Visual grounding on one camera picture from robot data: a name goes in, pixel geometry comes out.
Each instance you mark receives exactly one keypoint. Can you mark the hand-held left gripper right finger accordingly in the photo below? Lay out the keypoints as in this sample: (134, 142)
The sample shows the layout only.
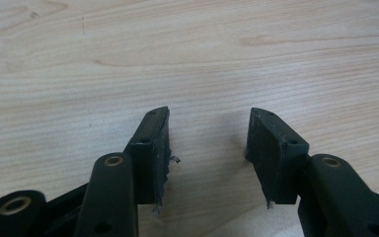
(273, 158)

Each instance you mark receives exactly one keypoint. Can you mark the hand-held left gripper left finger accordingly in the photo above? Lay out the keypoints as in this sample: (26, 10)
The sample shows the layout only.
(148, 154)

